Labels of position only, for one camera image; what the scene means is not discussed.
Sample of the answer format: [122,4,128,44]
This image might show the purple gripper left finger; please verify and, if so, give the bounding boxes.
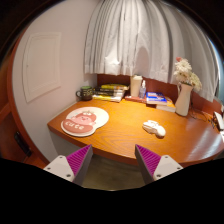
[44,145,93,186]

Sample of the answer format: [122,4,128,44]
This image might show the black cable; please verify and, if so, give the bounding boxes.
[189,103,218,129]

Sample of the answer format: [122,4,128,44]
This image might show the white wall panel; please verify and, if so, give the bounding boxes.
[22,32,61,102]

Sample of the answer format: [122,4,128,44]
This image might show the white device at edge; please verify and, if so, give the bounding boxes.
[213,112,224,130]

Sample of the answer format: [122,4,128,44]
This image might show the dark middle book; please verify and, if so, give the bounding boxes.
[93,87,124,97]

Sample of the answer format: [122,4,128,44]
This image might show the yellow top book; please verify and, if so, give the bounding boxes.
[101,84,129,90]

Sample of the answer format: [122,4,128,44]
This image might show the white artificial flowers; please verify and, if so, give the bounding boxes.
[174,57,202,91]

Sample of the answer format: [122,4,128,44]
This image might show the white cylindrical container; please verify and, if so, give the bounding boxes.
[130,75,143,97]

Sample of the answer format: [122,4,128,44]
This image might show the white pleated curtain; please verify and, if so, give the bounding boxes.
[84,0,219,101]

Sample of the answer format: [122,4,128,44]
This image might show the white ceramic vase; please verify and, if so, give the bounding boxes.
[175,83,193,116]

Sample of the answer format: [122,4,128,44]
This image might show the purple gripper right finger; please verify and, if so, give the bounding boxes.
[135,145,182,184]

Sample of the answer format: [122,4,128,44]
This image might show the dark green mug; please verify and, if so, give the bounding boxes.
[76,86,93,101]

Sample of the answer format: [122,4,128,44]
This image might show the white book under blue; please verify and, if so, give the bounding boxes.
[156,97,176,112]

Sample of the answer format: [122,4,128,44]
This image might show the red flat book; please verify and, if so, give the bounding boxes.
[125,96,146,103]

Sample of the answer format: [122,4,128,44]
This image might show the pink cartoon mouse pad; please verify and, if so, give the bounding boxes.
[61,107,109,137]

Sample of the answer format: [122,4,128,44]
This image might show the white computer mouse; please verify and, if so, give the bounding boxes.
[143,120,166,137]

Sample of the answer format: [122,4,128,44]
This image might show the white bottom book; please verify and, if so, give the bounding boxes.
[93,95,122,102]

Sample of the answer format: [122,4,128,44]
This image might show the clear sanitizer bottle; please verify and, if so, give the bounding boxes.
[139,80,146,99]

